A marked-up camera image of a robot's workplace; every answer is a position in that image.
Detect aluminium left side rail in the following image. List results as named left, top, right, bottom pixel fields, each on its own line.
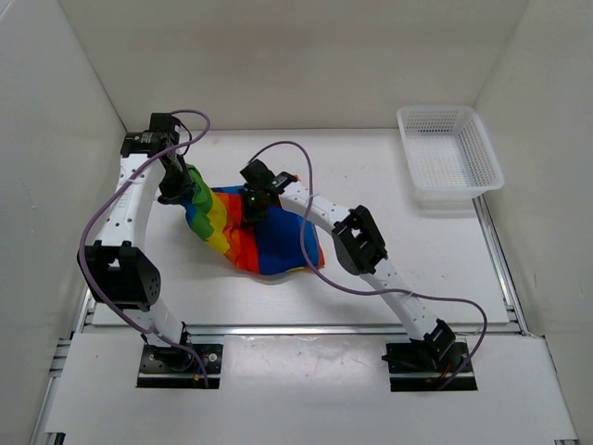
left=27, top=133, right=143, bottom=445

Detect aluminium front rail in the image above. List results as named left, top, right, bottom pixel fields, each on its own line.
left=82, top=322, right=524, bottom=337

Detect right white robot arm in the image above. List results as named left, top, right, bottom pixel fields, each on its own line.
left=240, top=159, right=455, bottom=371

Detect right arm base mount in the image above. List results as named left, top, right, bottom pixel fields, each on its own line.
left=381, top=341, right=478, bottom=392

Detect rainbow striped shorts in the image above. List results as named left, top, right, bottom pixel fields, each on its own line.
left=182, top=165, right=325, bottom=275

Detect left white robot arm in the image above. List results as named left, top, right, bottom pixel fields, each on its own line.
left=78, top=113, right=196, bottom=371

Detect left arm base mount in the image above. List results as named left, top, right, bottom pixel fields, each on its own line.
left=136, top=332, right=223, bottom=389

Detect white plastic basket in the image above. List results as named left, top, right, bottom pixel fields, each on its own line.
left=397, top=105, right=504, bottom=209

